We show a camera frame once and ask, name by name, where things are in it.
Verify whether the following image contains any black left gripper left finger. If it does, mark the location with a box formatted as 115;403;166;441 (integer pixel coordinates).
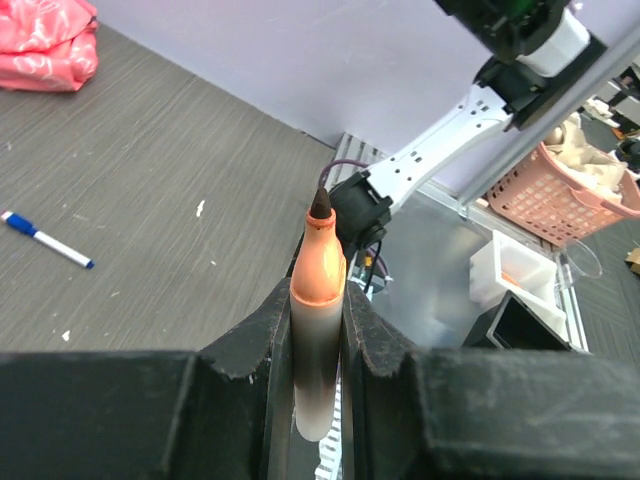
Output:
0;234;309;480

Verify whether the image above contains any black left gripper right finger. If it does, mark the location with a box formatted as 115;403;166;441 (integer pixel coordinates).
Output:
341;283;639;479

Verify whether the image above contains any grey highlighter with orange tip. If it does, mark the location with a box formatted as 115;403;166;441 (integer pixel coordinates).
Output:
289;187;347;442

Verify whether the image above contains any white marker with blue end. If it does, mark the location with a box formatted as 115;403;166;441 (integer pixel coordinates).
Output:
33;231;95;269

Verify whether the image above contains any blue marker cap with eraser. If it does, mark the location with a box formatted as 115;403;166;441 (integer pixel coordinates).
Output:
1;211;39;237

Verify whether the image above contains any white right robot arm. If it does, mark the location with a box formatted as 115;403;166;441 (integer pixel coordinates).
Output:
330;1;607;258

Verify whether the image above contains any black open box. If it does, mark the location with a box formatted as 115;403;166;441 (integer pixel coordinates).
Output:
462;291;573;351

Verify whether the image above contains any white plastic box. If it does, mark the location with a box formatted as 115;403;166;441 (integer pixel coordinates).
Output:
469;230;569;341

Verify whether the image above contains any pink laundry basket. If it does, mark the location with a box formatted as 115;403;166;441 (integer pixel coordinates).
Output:
487;144;639;246

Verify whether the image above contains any coral patterned cloth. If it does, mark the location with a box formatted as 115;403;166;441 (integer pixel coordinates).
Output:
1;0;99;92

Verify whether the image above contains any grey slotted cable duct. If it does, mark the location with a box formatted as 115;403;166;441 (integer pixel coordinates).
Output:
314;385;342;480

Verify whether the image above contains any aluminium frame post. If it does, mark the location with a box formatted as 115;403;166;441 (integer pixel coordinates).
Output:
457;29;639;209

